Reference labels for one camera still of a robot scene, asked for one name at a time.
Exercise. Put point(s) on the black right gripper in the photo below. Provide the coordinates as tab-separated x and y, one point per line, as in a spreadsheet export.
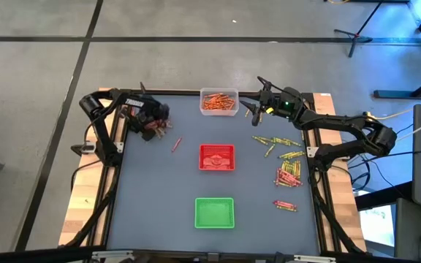
280	104

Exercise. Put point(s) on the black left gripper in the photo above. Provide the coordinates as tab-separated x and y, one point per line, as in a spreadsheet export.
146	117

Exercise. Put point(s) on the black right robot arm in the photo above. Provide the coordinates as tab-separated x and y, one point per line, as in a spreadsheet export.
342	122

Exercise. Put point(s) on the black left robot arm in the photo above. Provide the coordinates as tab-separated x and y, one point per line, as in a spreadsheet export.
97	128

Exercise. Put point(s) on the scattered yellow crayons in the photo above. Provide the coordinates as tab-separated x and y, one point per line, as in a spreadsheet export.
181	91

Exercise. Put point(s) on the clear plastic bin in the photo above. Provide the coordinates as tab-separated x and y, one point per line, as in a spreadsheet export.
218	113

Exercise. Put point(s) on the red plastic basket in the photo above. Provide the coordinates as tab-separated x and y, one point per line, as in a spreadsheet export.
216	148

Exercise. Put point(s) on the green plastic basket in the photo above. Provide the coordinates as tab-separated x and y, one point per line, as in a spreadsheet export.
214	213

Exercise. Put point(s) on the black tripod stand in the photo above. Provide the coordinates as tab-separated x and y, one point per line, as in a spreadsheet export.
356	36

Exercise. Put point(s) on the black stand base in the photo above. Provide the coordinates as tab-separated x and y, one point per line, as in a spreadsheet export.
397	94

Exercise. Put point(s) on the black desk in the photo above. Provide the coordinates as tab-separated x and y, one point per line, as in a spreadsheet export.
382	197

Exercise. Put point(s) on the white monitor screen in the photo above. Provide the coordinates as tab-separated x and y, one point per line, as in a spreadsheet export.
376	226

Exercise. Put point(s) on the black crossbeam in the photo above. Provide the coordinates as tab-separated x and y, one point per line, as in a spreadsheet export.
31	255

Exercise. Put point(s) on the grey box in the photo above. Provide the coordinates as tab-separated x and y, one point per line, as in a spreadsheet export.
411	230

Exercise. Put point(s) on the silver bracket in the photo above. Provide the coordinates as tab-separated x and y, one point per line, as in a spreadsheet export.
112	254
314	259

